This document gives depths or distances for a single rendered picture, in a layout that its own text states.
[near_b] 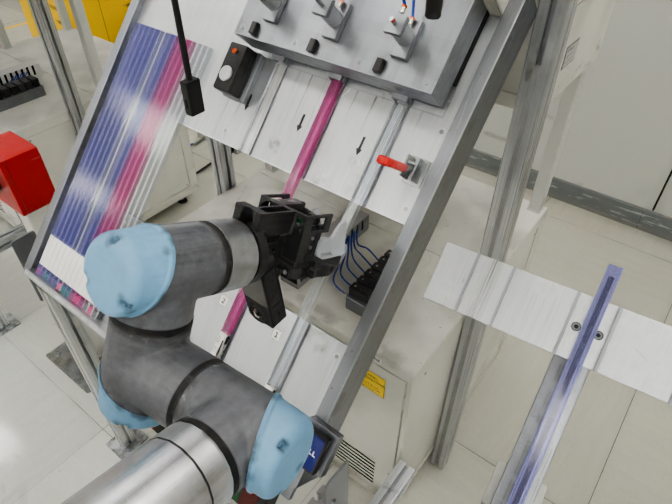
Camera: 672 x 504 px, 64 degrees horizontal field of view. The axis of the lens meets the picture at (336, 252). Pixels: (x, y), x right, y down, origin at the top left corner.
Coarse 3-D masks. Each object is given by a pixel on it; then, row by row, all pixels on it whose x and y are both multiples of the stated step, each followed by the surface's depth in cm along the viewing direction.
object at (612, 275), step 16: (608, 272) 54; (608, 288) 54; (592, 304) 54; (592, 320) 54; (592, 336) 54; (576, 352) 54; (576, 368) 54; (560, 384) 54; (560, 400) 54; (544, 416) 54; (560, 416) 54; (544, 432) 54; (544, 448) 54; (528, 464) 54; (528, 480) 54; (512, 496) 54
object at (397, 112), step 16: (400, 112) 72; (384, 128) 73; (384, 144) 72; (368, 160) 73; (368, 176) 73; (352, 208) 73; (320, 288) 74; (304, 304) 75; (304, 320) 75; (288, 336) 75; (288, 352) 75; (272, 384) 75
